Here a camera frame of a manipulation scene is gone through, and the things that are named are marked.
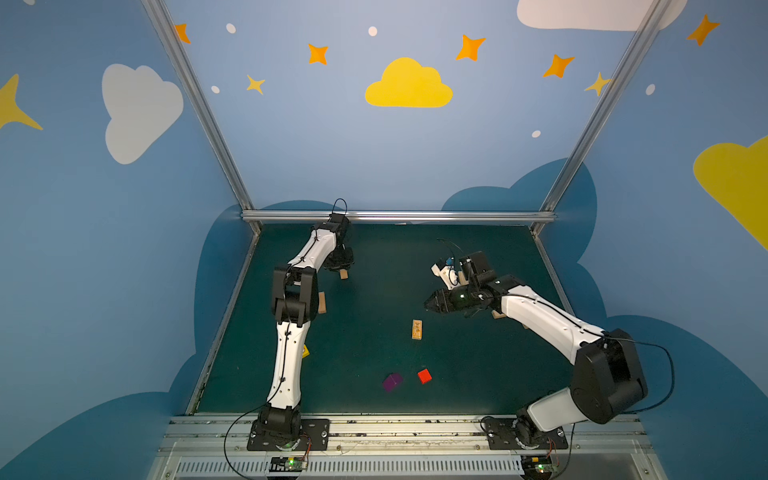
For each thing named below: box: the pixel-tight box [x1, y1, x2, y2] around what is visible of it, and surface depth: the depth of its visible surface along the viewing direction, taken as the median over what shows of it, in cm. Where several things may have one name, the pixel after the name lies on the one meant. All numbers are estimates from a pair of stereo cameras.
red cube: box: [417, 368, 433, 385], surface depth 86 cm
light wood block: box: [318, 291, 327, 314], surface depth 98 cm
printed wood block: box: [411, 319, 423, 340], surface depth 95 cm
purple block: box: [384, 373, 403, 393], surface depth 84 cm
